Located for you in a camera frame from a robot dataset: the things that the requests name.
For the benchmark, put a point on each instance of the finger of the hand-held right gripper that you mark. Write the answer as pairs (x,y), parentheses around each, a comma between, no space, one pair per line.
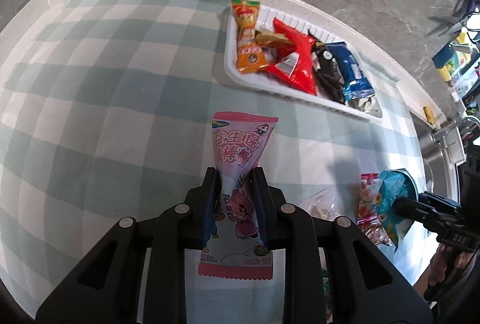
(442,202)
(412,209)

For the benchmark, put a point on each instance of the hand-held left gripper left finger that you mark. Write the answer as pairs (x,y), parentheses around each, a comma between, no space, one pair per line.
(210,204)

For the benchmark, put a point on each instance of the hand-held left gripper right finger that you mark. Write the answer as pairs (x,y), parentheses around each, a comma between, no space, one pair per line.
(259,204)

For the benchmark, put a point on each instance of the teal snack packet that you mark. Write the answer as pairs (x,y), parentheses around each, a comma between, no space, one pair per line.
(390,193)

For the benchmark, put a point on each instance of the dark red patterned snack packet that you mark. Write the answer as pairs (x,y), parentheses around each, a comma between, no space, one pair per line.
(369,204)

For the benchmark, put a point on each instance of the clear white snack packet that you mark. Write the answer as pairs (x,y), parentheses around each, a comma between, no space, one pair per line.
(318,204)

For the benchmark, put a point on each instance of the pink snack packet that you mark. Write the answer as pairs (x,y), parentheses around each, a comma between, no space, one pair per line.
(236,144)

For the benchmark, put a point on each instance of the small green white snack packet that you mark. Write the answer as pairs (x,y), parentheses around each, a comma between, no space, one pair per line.
(326,277)

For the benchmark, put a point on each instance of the beige snack pouch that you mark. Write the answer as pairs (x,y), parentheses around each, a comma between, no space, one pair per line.
(363,105)

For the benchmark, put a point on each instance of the white plastic tray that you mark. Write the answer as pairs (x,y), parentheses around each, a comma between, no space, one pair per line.
(232,69)

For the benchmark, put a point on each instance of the blue snack packet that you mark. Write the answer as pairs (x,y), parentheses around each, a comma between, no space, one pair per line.
(354,76)

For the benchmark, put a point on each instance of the black snack packet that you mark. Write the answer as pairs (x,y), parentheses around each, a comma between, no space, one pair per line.
(330,76)

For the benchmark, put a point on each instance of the gold snack packet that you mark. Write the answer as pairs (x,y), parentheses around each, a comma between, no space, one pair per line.
(270,38)

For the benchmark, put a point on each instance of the orange snack packet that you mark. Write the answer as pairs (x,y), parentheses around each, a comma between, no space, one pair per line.
(247,35)

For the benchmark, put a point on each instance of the person's right hand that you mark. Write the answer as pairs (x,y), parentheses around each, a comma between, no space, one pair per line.
(438,266)

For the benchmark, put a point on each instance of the steel sink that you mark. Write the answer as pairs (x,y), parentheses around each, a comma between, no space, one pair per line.
(435,166)

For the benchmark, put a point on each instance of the chrome faucet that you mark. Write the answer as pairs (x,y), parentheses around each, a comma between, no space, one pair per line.
(450,127)

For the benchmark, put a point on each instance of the yellow sponge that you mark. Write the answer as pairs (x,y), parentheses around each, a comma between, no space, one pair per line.
(429,116)

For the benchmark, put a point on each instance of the blue utensil holder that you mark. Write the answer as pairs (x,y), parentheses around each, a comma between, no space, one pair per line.
(443,56)

